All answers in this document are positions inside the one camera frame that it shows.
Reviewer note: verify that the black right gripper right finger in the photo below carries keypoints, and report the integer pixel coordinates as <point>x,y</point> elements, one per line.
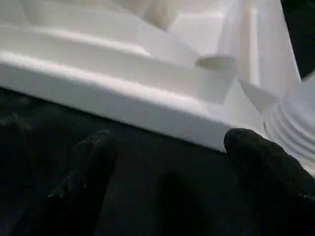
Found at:
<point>270,186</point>

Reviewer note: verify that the white plastic table top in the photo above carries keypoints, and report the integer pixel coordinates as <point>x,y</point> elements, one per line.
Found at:
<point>123,73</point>

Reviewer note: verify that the white plastic table leg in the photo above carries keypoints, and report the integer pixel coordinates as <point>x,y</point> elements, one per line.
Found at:
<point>292,118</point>

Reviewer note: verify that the black table mat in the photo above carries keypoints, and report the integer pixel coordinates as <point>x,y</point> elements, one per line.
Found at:
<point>152,186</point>

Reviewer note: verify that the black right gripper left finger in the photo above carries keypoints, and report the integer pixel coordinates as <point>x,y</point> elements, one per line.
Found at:
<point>81,186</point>

